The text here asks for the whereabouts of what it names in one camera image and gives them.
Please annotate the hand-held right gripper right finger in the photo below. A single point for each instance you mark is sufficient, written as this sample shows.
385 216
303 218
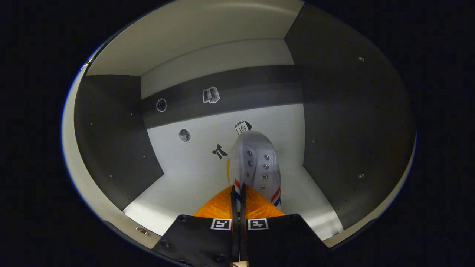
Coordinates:
274 241

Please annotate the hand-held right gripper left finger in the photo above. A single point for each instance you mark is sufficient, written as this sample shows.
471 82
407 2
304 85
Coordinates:
207 241

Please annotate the white shoe cabinet door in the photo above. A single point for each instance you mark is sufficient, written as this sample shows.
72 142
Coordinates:
79 185
336 240

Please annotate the white striped shoe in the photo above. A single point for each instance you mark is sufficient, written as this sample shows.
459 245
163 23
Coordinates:
256 159

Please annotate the white grey shoe cabinet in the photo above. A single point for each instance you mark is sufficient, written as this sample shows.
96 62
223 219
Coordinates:
222 55

